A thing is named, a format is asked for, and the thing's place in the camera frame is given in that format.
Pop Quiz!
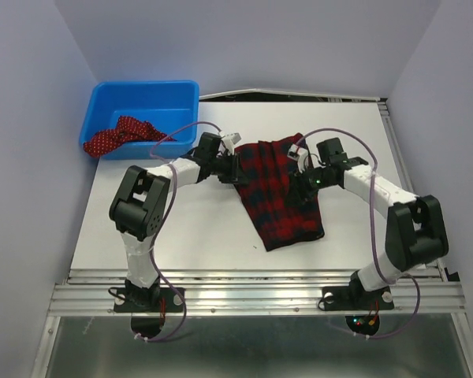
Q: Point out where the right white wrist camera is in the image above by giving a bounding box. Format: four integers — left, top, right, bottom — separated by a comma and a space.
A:
287, 144, 309, 169

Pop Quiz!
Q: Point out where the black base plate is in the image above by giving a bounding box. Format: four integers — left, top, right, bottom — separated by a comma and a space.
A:
108, 287, 184, 314
317, 286, 395, 312

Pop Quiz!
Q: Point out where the blue plastic bin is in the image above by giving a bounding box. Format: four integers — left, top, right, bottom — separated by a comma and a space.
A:
79, 80, 199, 160

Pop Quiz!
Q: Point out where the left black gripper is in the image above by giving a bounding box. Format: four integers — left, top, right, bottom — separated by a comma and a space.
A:
208, 150, 248, 184

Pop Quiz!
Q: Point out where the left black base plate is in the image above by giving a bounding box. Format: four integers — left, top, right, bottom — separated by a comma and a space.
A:
108, 287, 184, 314

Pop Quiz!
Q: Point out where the red white-dotted skirt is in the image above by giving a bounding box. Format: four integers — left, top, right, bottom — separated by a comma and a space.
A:
83, 116, 176, 158

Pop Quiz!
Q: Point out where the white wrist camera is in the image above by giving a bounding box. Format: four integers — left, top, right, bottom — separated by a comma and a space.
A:
219, 132, 241, 155
287, 144, 309, 169

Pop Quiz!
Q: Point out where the aluminium table frame rail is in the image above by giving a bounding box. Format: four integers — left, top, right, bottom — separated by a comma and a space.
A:
48, 268, 466, 317

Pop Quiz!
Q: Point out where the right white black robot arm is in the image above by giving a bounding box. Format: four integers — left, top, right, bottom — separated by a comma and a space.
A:
286, 138, 449, 311

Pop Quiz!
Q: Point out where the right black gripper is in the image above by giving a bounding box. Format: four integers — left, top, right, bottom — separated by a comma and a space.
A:
281, 164, 335, 207

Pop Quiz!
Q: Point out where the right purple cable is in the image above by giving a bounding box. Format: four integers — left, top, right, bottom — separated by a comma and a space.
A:
299, 127, 421, 340

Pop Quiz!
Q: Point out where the purple cable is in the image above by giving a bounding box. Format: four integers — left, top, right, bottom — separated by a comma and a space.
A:
133, 120, 225, 343
299, 127, 421, 340

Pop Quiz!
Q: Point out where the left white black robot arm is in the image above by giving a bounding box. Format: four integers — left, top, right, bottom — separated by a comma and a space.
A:
110, 132, 248, 310

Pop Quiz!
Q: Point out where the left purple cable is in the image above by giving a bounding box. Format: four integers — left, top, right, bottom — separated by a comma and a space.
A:
133, 120, 225, 343

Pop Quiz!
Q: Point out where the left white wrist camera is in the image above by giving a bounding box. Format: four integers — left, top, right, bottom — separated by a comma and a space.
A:
219, 132, 241, 155

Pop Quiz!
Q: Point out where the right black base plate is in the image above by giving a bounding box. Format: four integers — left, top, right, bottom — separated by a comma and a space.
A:
317, 286, 395, 312

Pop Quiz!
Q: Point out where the red navy plaid skirt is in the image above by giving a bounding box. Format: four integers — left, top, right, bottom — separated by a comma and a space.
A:
235, 133, 325, 251

